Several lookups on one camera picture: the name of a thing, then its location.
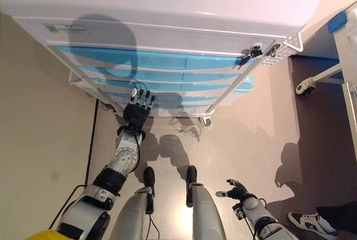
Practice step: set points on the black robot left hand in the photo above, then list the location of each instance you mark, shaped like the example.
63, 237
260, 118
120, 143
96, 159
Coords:
135, 114

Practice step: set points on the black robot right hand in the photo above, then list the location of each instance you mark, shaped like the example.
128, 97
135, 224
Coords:
238, 191

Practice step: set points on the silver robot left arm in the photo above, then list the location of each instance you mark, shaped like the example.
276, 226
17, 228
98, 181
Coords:
125, 157

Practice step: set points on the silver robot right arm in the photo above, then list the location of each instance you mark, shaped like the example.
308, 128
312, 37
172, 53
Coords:
252, 205

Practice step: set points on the yellow robot shoulder cover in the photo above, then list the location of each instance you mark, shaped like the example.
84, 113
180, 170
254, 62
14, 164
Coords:
46, 235

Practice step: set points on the black and white wrist tag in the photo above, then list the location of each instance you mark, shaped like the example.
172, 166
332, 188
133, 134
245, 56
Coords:
239, 212

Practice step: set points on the silver robot right leg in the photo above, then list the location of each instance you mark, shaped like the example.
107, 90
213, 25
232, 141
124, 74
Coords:
206, 212

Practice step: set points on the silver robot leg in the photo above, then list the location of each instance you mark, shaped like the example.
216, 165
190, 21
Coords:
206, 212
134, 217

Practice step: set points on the black robot right foot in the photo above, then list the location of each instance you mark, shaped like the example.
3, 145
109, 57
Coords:
191, 174

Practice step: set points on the black robot foot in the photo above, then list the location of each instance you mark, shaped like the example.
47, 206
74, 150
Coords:
149, 175
191, 174

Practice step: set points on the white side rack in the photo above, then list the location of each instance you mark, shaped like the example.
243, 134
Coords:
86, 88

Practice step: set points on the black robot left foot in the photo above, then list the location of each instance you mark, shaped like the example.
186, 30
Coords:
149, 175

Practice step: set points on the cart caster wheel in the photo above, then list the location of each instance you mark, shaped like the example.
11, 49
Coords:
207, 120

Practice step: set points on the white and brown sneaker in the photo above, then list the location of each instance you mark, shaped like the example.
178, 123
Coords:
306, 220

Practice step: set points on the silver robot left leg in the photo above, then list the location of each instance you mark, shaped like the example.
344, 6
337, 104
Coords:
134, 217

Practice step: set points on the white bin with blue lid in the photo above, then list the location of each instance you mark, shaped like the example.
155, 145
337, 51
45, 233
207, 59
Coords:
245, 85

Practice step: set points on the black trouser leg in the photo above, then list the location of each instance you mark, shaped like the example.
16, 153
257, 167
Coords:
343, 216

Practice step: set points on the cart label sticker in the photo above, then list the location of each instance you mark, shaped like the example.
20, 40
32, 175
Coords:
67, 28

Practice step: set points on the white medical cart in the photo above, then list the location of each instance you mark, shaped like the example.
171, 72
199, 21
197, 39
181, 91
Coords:
195, 5

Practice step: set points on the black cart keys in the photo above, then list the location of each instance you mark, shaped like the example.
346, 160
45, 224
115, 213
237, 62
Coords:
255, 53

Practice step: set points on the metal cart latch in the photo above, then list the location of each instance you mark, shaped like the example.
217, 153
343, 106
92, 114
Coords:
274, 49

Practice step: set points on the blue bed corner bumper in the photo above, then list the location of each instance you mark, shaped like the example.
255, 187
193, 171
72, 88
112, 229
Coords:
337, 21

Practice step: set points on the white hospital bed frame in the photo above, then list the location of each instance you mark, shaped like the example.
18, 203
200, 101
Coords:
346, 50

